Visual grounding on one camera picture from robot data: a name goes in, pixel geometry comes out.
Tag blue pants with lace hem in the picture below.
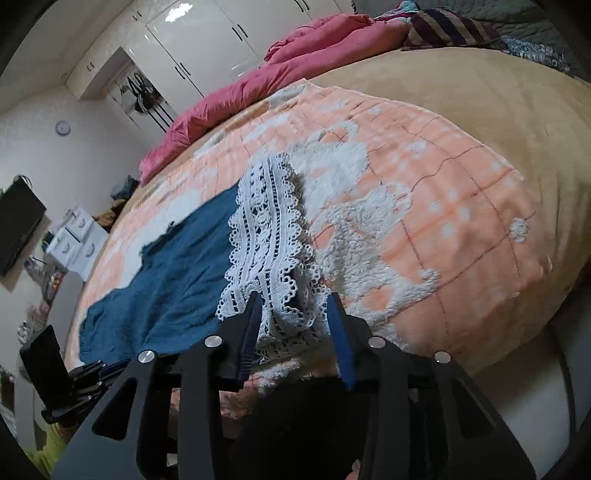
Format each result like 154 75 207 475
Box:
78 153 333 365

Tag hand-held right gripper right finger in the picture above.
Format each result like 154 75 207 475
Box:
326 292 537 480

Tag pink duvet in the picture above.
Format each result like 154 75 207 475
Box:
139 13 414 185

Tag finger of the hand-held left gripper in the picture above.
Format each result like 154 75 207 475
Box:
69 376 118 404
68 358 134 378

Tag tan bed sheet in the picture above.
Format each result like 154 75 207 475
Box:
62 45 591 381

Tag white wardrobe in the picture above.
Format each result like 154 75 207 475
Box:
65 0 333 101

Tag black flat screen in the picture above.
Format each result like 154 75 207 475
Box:
0 174 48 278

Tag person's left forearm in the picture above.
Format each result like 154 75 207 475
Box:
25 421 77 478

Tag grey quilted headboard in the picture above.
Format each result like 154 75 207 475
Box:
416 0 575 56

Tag brown cloth bundle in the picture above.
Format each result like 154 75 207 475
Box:
95 199 127 232

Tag peach printed fleece blanket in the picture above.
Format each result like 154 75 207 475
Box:
69 83 555 400

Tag dark patterned cloth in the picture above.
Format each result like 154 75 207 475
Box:
499 34 571 73

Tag striped purple cloth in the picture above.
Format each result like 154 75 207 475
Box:
401 8 502 51

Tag hanging dark clothes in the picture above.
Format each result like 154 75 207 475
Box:
115 69 169 132

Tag blue-grey clothes pile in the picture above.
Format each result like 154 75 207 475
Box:
111 178 140 200

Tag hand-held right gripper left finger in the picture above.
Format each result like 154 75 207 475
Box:
50 291 265 480

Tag white cardboard box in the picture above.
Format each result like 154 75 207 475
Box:
45 230 85 268
78 228 110 271
65 208 96 232

